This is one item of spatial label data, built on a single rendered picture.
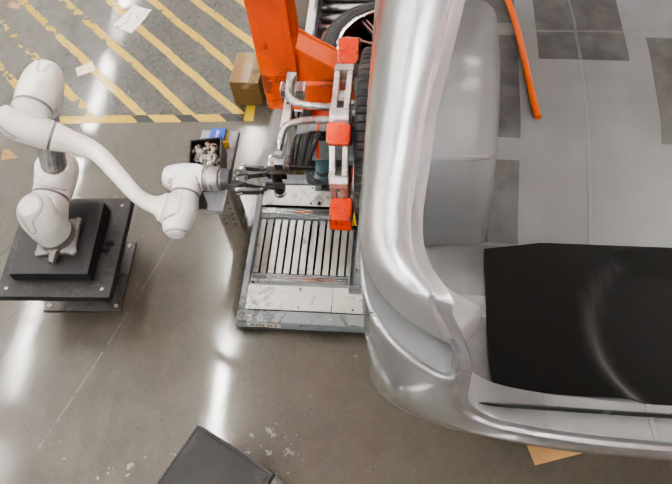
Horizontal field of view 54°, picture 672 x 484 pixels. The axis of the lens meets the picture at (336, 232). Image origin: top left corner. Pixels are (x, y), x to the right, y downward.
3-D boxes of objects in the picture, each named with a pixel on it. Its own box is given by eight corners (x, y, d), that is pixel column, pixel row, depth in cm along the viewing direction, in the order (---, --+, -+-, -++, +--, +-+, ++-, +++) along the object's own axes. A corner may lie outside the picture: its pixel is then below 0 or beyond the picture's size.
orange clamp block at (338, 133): (352, 146, 215) (350, 145, 206) (328, 146, 215) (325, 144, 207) (353, 124, 214) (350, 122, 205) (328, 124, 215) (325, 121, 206)
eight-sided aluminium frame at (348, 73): (353, 243, 251) (345, 155, 204) (335, 242, 251) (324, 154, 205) (362, 130, 278) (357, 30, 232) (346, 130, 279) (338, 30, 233)
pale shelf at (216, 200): (224, 214, 280) (222, 210, 278) (185, 213, 282) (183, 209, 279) (240, 134, 302) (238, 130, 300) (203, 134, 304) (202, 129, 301)
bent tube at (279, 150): (332, 160, 221) (329, 140, 212) (275, 159, 223) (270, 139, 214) (336, 119, 230) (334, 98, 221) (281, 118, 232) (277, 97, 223)
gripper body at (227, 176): (225, 175, 245) (250, 176, 244) (221, 194, 240) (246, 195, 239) (220, 162, 238) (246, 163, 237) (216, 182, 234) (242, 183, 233)
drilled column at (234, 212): (242, 226, 327) (224, 176, 291) (222, 226, 328) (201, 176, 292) (245, 209, 332) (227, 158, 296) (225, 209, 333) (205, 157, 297)
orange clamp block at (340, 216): (353, 208, 230) (352, 231, 226) (331, 208, 231) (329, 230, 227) (352, 197, 224) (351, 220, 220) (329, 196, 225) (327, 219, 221)
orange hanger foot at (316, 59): (422, 113, 289) (426, 54, 259) (302, 111, 294) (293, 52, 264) (422, 84, 297) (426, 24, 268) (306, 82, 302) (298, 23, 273)
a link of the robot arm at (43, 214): (29, 247, 279) (2, 222, 259) (42, 210, 287) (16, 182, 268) (66, 249, 277) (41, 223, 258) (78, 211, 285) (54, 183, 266)
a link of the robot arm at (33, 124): (48, 138, 216) (60, 106, 223) (-12, 120, 210) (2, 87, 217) (45, 158, 227) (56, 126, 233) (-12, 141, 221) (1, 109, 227)
